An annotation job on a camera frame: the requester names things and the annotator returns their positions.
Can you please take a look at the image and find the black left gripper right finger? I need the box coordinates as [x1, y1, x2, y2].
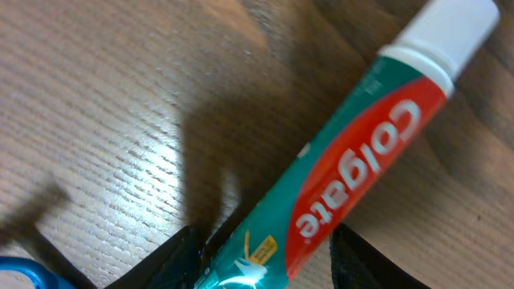
[329, 223, 430, 289]

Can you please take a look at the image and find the blue razor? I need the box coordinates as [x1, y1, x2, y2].
[1, 256, 76, 289]

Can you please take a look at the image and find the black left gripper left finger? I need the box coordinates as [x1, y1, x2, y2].
[103, 225, 206, 289]

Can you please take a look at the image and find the Colgate toothpaste tube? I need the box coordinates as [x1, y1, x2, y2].
[197, 0, 500, 289]

